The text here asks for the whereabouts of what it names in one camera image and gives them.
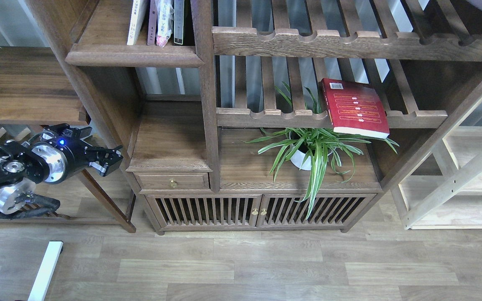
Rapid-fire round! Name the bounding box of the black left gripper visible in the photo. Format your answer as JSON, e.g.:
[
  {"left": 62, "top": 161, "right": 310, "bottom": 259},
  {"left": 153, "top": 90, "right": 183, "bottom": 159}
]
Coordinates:
[{"left": 32, "top": 123, "right": 123, "bottom": 184}]

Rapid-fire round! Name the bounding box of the yellow green cover book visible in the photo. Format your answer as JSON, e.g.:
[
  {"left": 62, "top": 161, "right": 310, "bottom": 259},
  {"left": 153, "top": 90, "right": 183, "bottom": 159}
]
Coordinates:
[{"left": 126, "top": 0, "right": 149, "bottom": 46}]

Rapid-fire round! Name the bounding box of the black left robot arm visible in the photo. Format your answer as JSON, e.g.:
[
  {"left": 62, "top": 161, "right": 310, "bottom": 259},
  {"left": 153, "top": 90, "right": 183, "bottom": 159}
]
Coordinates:
[{"left": 0, "top": 123, "right": 123, "bottom": 220}]

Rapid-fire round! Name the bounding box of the light wooden shelf unit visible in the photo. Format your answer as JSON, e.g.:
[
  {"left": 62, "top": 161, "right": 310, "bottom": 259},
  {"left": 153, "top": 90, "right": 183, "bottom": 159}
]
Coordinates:
[{"left": 391, "top": 98, "right": 482, "bottom": 230}]

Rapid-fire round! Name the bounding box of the brass drawer knob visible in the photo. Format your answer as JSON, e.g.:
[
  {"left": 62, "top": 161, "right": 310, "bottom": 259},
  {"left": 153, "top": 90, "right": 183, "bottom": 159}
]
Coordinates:
[{"left": 169, "top": 179, "right": 178, "bottom": 189}]

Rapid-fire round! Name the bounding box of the white metal leg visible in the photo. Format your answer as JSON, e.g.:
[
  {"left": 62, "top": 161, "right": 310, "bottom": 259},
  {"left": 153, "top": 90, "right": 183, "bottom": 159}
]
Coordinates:
[{"left": 27, "top": 241, "right": 63, "bottom": 301}]

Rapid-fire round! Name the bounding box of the mauve upright book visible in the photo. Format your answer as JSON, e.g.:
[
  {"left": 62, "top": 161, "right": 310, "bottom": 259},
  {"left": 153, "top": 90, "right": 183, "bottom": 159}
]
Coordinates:
[{"left": 146, "top": 0, "right": 159, "bottom": 46}]

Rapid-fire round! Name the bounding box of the dark green upright book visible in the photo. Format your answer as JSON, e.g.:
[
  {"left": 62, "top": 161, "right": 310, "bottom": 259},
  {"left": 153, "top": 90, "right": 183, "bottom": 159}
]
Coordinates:
[{"left": 173, "top": 0, "right": 185, "bottom": 46}]

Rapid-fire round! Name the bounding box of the dark wooden bookshelf cabinet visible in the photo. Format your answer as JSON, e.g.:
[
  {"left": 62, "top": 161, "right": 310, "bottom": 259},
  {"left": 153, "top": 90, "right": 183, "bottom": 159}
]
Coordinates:
[{"left": 26, "top": 0, "right": 482, "bottom": 234}]

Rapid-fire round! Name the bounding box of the green spider plant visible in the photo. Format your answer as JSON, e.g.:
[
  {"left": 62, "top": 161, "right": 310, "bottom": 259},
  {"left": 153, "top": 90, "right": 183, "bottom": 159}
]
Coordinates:
[{"left": 253, "top": 89, "right": 398, "bottom": 217}]

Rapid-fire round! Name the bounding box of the white plant pot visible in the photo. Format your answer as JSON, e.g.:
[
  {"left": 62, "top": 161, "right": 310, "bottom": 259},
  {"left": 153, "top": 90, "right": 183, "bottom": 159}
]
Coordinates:
[{"left": 290, "top": 144, "right": 315, "bottom": 170}]

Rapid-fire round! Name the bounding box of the red book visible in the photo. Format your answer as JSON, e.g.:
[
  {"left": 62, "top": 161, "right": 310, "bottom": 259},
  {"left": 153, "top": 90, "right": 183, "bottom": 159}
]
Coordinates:
[{"left": 321, "top": 78, "right": 390, "bottom": 139}]

